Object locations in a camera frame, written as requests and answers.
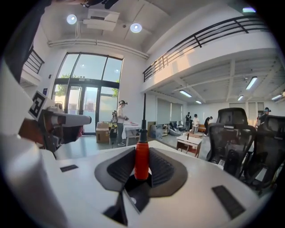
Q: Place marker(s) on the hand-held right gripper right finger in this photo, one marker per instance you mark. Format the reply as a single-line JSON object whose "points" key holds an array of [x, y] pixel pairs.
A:
{"points": [[189, 200]]}

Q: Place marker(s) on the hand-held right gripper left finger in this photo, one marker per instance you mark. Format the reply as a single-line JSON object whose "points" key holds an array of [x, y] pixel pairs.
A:
{"points": [[89, 189]]}

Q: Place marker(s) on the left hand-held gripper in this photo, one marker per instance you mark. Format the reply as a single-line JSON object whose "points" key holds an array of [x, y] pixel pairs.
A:
{"points": [[39, 104]]}

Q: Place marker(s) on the person's left forearm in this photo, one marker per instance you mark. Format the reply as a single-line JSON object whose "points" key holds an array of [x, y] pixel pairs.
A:
{"points": [[31, 131]]}

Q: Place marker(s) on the large cardboard box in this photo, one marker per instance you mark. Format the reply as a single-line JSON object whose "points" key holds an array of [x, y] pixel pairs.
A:
{"points": [[102, 133]]}

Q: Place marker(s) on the black-framed glass doors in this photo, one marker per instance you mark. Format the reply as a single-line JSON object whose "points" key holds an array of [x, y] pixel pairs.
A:
{"points": [[89, 89]]}

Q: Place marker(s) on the table with white cloth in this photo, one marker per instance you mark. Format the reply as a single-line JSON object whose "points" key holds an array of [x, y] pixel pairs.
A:
{"points": [[131, 129]]}

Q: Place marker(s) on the small white-top wooden cabinet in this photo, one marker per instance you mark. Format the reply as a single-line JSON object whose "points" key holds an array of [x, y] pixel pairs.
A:
{"points": [[189, 142]]}

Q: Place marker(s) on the grey beanbag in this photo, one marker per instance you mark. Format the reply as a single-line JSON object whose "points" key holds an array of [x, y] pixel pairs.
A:
{"points": [[175, 132]]}

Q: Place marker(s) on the plastic-wrapped bundle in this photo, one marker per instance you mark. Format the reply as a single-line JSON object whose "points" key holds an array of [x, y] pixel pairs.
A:
{"points": [[157, 132]]}

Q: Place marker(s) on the black mesh office chair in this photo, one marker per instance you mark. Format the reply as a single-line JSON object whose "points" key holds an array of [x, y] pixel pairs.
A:
{"points": [[231, 138], [269, 144]]}

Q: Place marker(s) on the person's black clothing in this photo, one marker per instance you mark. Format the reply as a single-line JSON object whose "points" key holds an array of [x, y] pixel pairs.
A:
{"points": [[22, 44]]}

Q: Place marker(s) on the round ceiling light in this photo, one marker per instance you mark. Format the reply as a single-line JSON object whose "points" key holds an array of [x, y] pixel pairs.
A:
{"points": [[71, 19], [135, 27]]}

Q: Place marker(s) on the white ceiling air conditioner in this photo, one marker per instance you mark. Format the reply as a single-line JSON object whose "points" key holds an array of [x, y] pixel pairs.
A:
{"points": [[102, 19]]}

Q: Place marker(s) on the long tube ceiling light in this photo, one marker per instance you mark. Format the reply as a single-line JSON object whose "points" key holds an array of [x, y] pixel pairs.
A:
{"points": [[251, 82], [185, 93]]}

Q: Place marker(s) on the black balcony railing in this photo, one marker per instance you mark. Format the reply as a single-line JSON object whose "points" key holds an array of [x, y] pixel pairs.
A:
{"points": [[200, 35]]}

